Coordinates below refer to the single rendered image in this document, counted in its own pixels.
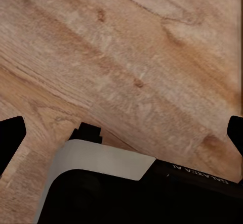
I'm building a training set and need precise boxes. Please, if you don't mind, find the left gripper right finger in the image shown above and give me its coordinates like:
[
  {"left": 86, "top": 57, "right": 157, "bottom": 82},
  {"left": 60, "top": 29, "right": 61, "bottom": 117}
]
[{"left": 227, "top": 116, "right": 243, "bottom": 156}]

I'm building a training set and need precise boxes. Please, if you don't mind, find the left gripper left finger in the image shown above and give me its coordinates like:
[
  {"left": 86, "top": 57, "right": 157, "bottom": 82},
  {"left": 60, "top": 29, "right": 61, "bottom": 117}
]
[{"left": 0, "top": 116, "right": 26, "bottom": 176}]

